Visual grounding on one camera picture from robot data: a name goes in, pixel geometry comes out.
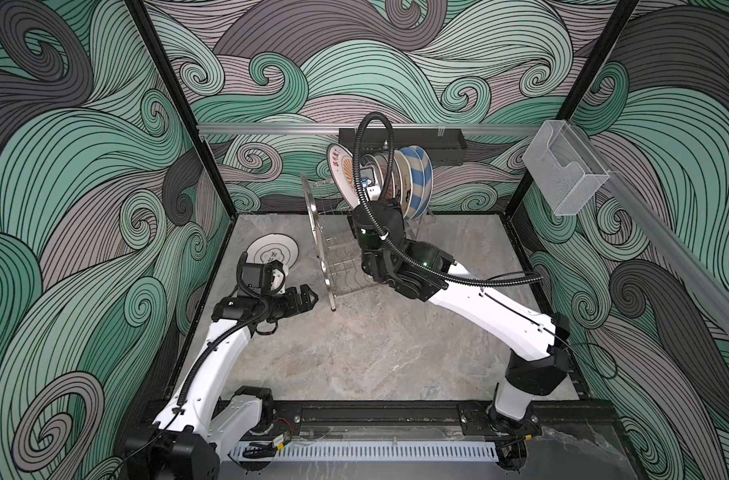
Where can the aluminium wall rail right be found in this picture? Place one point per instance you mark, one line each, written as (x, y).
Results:
(682, 207)

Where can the aluminium wall rail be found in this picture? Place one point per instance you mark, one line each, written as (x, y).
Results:
(682, 207)
(285, 128)

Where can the black wall-mounted tray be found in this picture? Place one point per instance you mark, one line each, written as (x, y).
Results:
(443, 147)

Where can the cream plate floral pattern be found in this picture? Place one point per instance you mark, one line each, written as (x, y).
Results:
(406, 181)

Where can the aluminium wall rail back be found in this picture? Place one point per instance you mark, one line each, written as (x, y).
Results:
(285, 128)

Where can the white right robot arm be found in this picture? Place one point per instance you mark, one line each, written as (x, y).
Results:
(418, 270)

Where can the clear plastic wall bin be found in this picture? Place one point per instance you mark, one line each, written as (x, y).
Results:
(565, 166)

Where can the white plate red characters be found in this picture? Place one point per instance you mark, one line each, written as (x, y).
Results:
(396, 180)

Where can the blue white striped plate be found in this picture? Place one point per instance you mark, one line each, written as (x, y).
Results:
(417, 178)
(427, 180)

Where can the white plate green red rim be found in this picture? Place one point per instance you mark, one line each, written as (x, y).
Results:
(368, 163)

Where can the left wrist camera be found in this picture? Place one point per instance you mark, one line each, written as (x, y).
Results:
(265, 279)

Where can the white slotted cable duct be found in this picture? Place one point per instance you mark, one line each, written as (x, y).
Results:
(403, 451)

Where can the steel wire dish rack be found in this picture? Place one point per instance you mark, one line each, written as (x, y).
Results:
(336, 246)

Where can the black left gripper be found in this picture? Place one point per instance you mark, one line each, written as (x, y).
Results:
(293, 307)

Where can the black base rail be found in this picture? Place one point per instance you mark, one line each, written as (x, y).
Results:
(470, 417)

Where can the white plate green flower outline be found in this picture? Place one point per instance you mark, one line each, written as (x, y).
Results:
(274, 247)

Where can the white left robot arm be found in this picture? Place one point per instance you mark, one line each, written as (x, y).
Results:
(196, 430)

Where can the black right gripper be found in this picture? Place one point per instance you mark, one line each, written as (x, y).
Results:
(364, 221)

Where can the white plate orange sunburst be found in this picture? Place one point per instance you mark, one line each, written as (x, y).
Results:
(341, 166)
(381, 161)

